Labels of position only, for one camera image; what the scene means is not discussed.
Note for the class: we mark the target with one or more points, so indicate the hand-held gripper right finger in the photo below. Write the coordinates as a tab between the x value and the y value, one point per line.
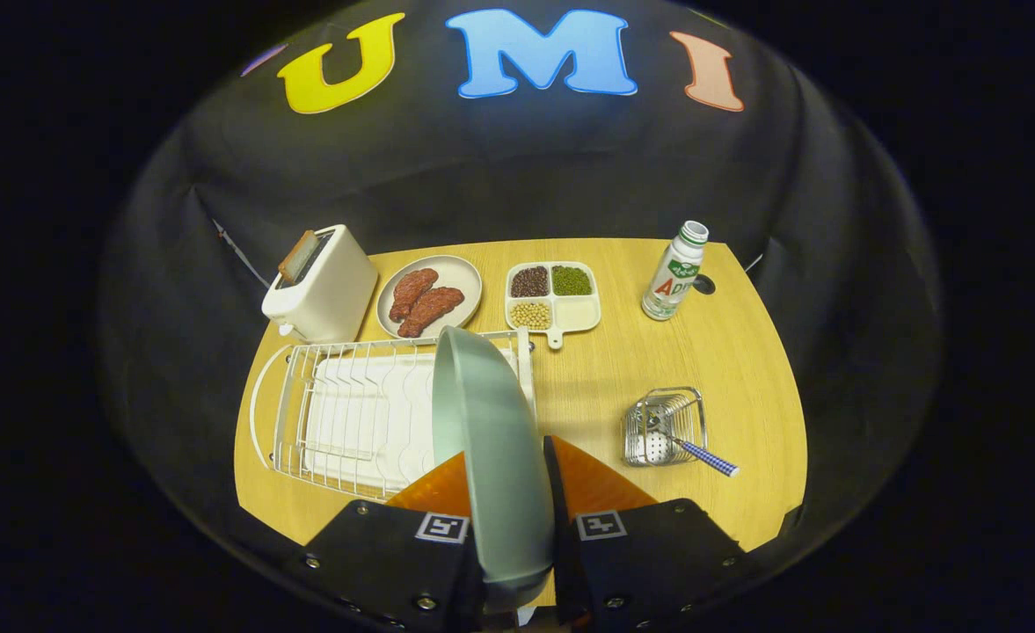
563	554

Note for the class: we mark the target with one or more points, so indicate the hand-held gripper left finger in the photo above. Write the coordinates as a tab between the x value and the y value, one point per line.
385	563

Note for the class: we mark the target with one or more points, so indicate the pale green plate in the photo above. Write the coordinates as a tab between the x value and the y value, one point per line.
491	440

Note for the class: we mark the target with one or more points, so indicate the beige round dish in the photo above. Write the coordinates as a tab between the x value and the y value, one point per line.
464	277

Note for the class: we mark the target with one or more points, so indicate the white drip tray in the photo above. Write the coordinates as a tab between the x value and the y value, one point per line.
394	413

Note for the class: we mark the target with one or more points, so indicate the cream divided tray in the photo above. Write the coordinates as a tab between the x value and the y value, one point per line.
579	315

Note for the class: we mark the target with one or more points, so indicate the pile of yellow soybeans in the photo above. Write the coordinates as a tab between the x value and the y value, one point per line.
530	316

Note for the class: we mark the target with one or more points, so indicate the red-brown meat piece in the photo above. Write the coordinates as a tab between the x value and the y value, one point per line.
413	292
433	308

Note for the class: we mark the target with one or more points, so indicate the white toaster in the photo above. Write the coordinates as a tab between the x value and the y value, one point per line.
332	294

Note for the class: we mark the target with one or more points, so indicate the pile of green beans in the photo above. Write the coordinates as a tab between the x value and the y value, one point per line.
572	280

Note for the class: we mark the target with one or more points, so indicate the pile of dark red beans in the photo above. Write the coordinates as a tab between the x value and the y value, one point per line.
530	282

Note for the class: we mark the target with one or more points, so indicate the white drink bottle green label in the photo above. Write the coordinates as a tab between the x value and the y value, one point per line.
671	281

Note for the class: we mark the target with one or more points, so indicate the brown toast slice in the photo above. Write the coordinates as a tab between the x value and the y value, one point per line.
297	257

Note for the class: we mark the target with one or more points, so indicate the black backdrop cloth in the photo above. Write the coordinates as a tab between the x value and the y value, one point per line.
517	167

